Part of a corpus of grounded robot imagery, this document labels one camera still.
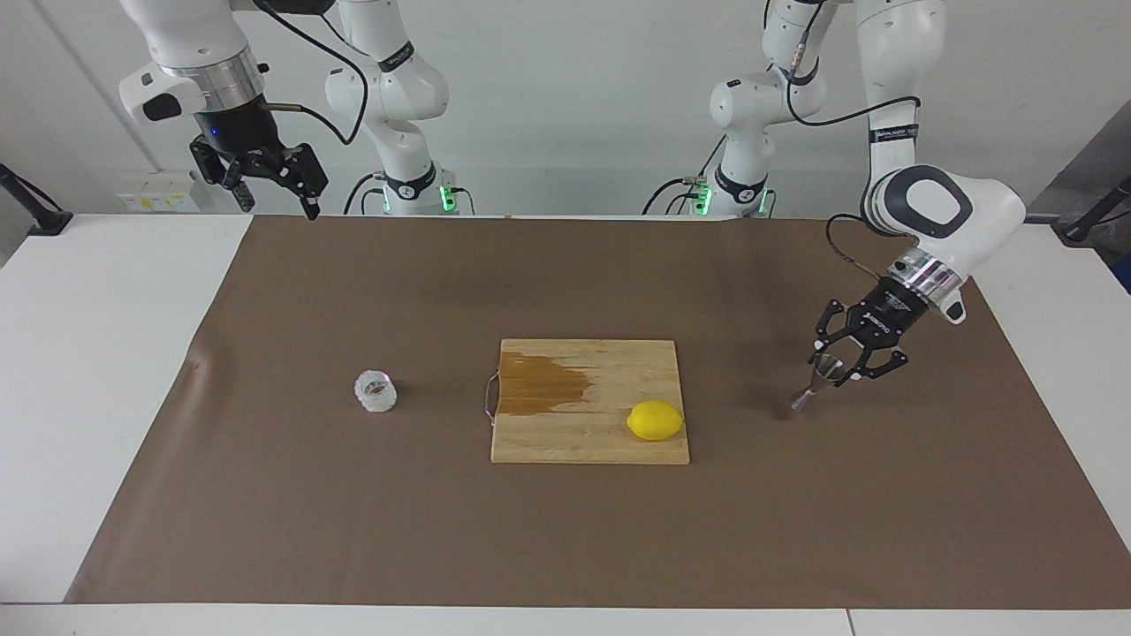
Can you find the white wall socket box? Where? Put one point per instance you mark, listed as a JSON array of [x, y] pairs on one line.
[[159, 190]]

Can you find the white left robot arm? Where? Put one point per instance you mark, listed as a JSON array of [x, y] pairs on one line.
[[937, 203]]

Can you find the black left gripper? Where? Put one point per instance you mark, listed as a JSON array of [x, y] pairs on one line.
[[888, 314]]

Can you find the steel cocktail jigger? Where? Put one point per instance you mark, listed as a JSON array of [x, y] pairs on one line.
[[820, 382]]

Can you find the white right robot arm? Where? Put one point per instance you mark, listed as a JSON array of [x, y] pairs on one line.
[[194, 35]]

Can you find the wooden cutting board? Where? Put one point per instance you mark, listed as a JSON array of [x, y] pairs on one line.
[[583, 437]]

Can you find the small clear glass cup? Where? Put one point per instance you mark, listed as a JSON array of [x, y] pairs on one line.
[[375, 393]]

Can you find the black clamp stand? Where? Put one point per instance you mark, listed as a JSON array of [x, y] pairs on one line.
[[1082, 231], [40, 219]]

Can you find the dark gray panel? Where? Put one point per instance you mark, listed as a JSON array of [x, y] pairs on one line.
[[1082, 168]]

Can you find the blue object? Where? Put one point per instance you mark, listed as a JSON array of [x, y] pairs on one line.
[[1126, 276]]

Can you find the yellow lemon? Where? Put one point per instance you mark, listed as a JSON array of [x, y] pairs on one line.
[[656, 420]]

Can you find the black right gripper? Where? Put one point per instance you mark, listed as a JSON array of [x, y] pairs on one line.
[[234, 128]]

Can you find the brown paper table mat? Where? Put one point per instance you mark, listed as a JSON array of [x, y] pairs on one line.
[[795, 512]]

